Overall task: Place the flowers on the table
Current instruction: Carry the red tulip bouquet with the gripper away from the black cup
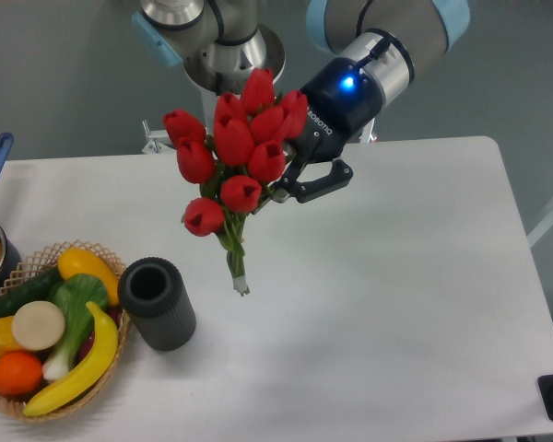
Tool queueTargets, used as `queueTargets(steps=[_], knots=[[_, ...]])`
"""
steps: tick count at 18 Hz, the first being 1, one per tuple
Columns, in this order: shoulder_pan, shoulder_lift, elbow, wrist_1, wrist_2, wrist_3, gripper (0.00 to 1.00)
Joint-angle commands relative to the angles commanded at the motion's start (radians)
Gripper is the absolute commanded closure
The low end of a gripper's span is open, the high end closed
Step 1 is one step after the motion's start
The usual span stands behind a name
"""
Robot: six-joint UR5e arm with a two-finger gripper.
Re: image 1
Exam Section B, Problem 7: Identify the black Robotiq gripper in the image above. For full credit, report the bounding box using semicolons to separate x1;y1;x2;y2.
270;57;383;204

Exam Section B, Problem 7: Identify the red tulip bouquet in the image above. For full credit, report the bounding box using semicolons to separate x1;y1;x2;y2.
162;68;308;296

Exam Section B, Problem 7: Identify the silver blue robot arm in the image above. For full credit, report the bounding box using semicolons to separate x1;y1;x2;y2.
132;1;470;203

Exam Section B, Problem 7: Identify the silver table clamp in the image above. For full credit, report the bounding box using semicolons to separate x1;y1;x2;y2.
141;120;175;154

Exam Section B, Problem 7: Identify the dark grey ribbed vase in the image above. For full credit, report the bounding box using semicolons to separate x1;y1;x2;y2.
118;257;196;351

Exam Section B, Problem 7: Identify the green bok choy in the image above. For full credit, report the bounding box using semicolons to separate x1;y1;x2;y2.
42;273;109;383

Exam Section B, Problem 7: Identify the yellow banana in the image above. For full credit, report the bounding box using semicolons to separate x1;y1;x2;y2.
23;301;119;417

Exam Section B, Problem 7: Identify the woven wicker basket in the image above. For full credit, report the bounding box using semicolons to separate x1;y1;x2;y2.
0;240;131;423

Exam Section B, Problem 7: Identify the green cucumber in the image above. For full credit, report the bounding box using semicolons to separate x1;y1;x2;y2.
0;267;63;318

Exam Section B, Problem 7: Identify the beige round mushroom cap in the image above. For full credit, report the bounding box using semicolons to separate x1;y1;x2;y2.
11;301;65;351

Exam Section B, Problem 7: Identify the orange fruit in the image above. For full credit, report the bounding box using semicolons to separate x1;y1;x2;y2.
0;351;43;396

